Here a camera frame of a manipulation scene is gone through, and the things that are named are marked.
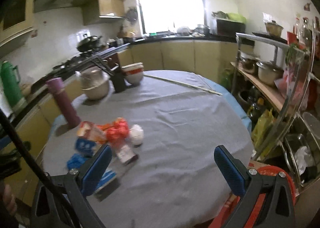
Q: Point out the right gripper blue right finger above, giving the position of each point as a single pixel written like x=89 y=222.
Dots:
x=232 y=170

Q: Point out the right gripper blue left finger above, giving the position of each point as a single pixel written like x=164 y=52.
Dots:
x=92 y=170

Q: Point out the red yellow carton box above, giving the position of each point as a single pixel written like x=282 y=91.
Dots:
x=90 y=131

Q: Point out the blue Yunnan Baiyao box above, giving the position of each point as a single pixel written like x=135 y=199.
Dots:
x=85 y=147

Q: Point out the metal kitchen rack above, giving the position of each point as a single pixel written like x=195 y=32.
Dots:
x=294 y=99

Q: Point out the yellow kitchen cabinets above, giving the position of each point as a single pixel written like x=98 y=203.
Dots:
x=203 y=57

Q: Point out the blue toothpaste box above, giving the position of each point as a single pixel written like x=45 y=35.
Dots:
x=107 y=185

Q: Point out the blue crumpled plastic bag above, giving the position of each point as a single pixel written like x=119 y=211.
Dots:
x=76 y=161

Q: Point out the small white red box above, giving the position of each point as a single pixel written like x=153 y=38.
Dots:
x=126 y=155

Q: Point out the red plastic mesh basket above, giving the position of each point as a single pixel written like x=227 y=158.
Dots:
x=274 y=206

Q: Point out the red plastic wrapper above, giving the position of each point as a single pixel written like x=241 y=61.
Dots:
x=116 y=131

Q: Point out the yellow plastic bag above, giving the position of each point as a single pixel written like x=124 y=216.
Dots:
x=264 y=122

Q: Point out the white crumpled tissue ball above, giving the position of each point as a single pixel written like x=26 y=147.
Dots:
x=136 y=134

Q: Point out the white plastic bag in rack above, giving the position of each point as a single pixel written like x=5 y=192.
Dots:
x=304 y=159

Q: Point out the grey tablecloth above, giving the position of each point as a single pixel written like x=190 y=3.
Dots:
x=175 y=182

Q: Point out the purple thermos bottle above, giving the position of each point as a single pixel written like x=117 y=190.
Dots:
x=57 y=89

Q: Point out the black chopstick holder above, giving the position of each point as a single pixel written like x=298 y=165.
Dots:
x=113 y=70

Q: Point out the steel pot on shelf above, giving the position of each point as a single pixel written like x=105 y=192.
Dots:
x=268 y=73

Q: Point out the stacked red white bowls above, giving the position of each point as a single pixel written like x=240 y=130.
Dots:
x=133 y=73

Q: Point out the long white stick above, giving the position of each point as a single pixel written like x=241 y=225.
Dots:
x=183 y=84

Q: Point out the green thermos jug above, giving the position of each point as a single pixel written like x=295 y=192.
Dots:
x=11 y=78

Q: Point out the black wok on stove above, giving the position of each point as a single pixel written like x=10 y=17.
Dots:
x=88 y=43

